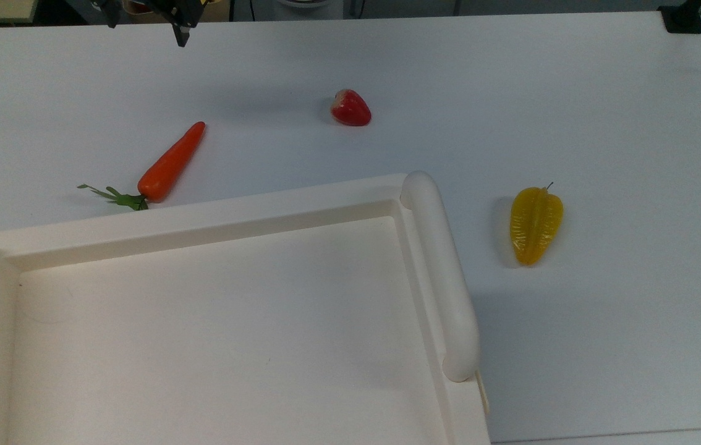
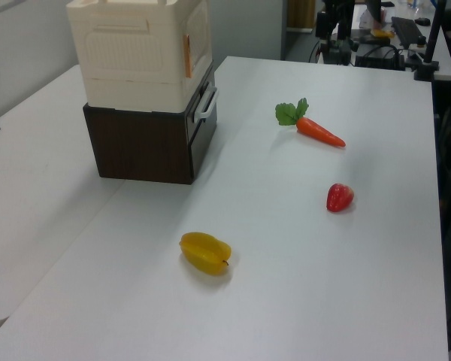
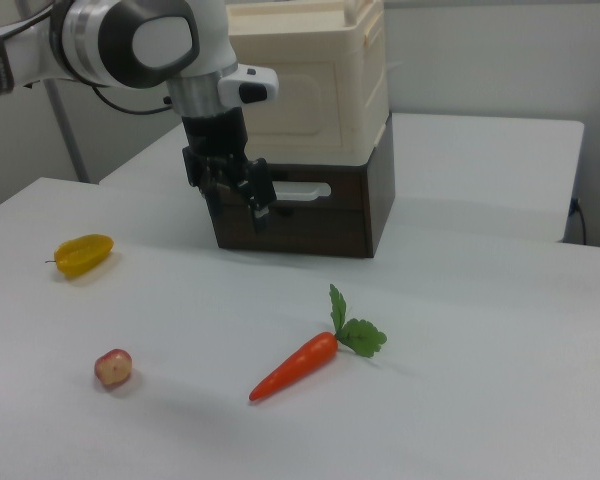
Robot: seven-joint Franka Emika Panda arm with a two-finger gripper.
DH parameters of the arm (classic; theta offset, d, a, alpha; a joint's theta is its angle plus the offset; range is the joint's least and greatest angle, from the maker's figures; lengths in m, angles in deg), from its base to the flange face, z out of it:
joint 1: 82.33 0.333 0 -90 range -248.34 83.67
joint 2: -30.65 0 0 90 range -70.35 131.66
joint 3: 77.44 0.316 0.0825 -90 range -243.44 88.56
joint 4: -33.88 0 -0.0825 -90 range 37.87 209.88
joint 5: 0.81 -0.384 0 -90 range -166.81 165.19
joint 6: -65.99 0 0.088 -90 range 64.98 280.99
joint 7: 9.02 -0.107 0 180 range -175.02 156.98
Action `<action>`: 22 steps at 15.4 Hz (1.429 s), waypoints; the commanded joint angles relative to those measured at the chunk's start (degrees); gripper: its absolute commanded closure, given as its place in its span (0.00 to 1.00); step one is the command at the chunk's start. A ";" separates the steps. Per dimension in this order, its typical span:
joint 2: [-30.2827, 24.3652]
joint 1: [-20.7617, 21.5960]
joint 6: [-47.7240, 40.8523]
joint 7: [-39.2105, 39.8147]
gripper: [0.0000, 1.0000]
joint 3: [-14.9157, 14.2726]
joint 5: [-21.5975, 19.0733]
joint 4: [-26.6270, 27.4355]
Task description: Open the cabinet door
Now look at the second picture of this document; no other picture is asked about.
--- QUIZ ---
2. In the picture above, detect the white plastic tray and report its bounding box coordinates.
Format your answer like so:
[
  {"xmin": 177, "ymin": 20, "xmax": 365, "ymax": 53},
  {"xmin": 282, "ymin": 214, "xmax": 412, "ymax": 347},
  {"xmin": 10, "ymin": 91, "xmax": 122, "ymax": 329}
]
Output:
[{"xmin": 66, "ymin": 0, "xmax": 215, "ymax": 114}]

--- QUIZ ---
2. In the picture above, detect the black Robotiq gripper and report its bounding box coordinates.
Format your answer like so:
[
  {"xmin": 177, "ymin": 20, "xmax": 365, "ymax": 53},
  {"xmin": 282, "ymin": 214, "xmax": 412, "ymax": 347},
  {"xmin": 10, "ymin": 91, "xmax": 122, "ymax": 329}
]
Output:
[{"xmin": 321, "ymin": 0, "xmax": 358, "ymax": 65}]

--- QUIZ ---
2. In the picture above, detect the dark brown drawer box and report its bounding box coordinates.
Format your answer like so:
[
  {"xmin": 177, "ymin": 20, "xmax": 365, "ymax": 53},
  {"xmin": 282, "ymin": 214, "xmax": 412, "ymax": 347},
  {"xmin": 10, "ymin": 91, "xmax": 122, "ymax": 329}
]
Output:
[{"xmin": 82, "ymin": 62, "xmax": 219, "ymax": 186}]

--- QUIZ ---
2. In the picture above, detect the white background desk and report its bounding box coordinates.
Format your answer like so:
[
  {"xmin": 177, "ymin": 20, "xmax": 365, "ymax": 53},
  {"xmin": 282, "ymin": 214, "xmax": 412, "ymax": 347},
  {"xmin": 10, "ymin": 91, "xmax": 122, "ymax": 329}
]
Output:
[{"xmin": 351, "ymin": 0, "xmax": 451, "ymax": 80}]

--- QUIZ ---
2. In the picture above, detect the black electronics box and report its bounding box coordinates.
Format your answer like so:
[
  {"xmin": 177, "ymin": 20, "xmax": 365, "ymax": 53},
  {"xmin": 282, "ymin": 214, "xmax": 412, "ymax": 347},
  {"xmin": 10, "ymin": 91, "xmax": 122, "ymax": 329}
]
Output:
[{"xmin": 354, "ymin": 44, "xmax": 406, "ymax": 71}]

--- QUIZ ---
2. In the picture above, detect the orange door handle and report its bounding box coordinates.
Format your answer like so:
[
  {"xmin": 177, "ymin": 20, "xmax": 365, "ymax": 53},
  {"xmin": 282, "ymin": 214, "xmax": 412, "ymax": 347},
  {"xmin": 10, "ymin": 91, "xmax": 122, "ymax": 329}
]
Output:
[{"xmin": 183, "ymin": 33, "xmax": 193, "ymax": 79}]

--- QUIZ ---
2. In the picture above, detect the cream cabinet door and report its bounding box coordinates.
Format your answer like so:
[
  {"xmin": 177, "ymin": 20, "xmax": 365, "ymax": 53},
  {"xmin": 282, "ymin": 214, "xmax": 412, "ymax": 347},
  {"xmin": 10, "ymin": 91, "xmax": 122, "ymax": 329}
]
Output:
[{"xmin": 180, "ymin": 0, "xmax": 214, "ymax": 82}]

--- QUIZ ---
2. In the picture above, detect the black pole with clamp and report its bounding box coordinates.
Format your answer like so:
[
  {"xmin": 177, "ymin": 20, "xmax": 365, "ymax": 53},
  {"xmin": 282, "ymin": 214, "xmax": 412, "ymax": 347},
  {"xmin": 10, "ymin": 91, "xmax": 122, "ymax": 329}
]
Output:
[{"xmin": 413, "ymin": 0, "xmax": 449, "ymax": 82}]

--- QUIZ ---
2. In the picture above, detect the yellow toy starfruit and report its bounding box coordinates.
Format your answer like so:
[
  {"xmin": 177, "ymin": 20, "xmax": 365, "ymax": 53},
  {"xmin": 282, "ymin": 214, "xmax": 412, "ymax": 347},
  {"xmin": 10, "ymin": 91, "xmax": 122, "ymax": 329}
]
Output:
[{"xmin": 178, "ymin": 232, "xmax": 232, "ymax": 277}]

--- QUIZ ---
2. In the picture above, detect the white drawer handle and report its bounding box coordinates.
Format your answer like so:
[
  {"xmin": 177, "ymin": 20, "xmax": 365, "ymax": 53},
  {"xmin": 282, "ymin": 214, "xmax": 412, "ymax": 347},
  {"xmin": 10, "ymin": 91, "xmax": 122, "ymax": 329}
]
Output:
[{"xmin": 192, "ymin": 85, "xmax": 219, "ymax": 124}]

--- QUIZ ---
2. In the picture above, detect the black computer keyboard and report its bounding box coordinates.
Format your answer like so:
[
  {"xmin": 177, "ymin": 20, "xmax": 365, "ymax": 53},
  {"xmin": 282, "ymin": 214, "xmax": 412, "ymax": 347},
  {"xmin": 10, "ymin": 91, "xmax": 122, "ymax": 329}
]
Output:
[{"xmin": 390, "ymin": 16, "xmax": 426, "ymax": 49}]

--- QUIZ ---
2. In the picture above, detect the orange toy carrot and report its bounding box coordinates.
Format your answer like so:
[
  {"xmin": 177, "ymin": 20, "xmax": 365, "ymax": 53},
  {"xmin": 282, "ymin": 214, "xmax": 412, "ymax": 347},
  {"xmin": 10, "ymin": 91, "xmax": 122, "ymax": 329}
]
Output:
[{"xmin": 274, "ymin": 97, "xmax": 347, "ymax": 148}]

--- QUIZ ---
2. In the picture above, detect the red toy strawberry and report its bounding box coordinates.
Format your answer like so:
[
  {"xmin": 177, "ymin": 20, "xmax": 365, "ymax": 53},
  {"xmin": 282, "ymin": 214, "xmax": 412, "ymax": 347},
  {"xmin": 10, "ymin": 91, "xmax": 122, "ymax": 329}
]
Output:
[{"xmin": 325, "ymin": 183, "xmax": 355, "ymax": 214}]

